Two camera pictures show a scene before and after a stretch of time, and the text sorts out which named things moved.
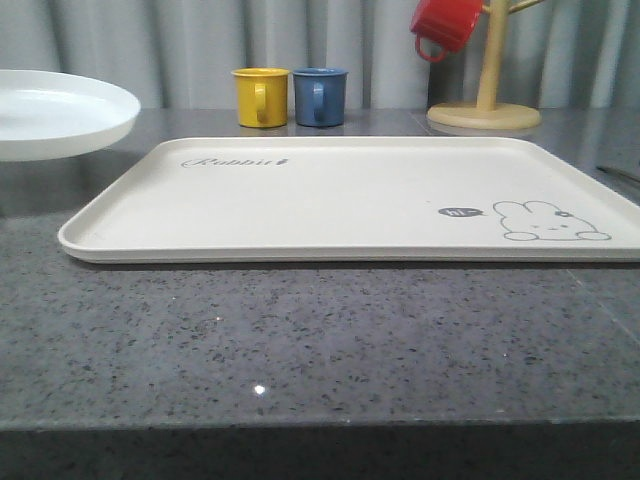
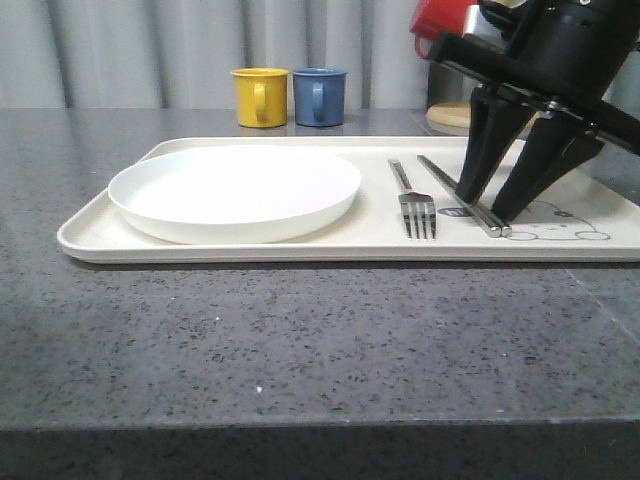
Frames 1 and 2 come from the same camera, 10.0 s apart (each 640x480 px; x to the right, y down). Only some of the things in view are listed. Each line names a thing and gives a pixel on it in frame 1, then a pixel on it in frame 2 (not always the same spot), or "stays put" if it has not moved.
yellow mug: x=262 y=96 stays put
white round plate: x=49 y=115 to x=236 y=195
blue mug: x=320 y=96 stays put
